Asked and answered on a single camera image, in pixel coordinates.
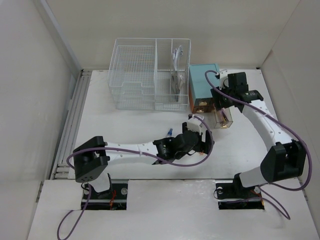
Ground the clear drawer gold knob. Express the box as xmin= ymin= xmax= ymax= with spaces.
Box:
xmin=213 ymin=108 xmax=233 ymax=129

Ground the clear bottle blue cap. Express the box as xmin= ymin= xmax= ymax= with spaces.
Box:
xmin=166 ymin=128 xmax=173 ymax=137

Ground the grey spiral setup guide booklet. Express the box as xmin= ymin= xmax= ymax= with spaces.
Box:
xmin=171 ymin=45 xmax=186 ymax=103

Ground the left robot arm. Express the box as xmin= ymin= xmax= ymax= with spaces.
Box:
xmin=66 ymin=122 xmax=215 ymax=199

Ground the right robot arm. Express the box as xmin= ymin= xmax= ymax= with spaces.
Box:
xmin=211 ymin=72 xmax=307 ymax=197

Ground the teal orange drawer box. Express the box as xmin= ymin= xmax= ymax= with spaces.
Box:
xmin=188 ymin=63 xmax=220 ymax=114

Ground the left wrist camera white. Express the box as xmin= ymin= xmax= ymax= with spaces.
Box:
xmin=186 ymin=114 xmax=206 ymax=133

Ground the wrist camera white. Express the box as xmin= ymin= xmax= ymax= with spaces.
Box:
xmin=186 ymin=114 xmax=206 ymax=133
xmin=219 ymin=69 xmax=229 ymax=88

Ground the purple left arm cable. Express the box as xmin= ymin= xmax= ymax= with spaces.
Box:
xmin=56 ymin=114 xmax=215 ymax=240

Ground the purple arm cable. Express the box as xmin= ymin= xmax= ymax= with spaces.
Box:
xmin=204 ymin=70 xmax=313 ymax=221
xmin=56 ymin=114 xmax=215 ymax=240

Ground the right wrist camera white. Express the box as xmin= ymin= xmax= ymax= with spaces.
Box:
xmin=219 ymin=69 xmax=229 ymax=88

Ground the white wire desk organizer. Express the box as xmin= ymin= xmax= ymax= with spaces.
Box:
xmin=107 ymin=38 xmax=191 ymax=112

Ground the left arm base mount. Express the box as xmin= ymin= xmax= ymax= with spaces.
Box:
xmin=80 ymin=173 xmax=129 ymax=211

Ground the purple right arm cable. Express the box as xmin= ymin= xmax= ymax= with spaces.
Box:
xmin=204 ymin=70 xmax=313 ymax=221

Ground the aluminium rail frame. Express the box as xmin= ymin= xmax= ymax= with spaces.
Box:
xmin=48 ymin=69 xmax=92 ymax=180

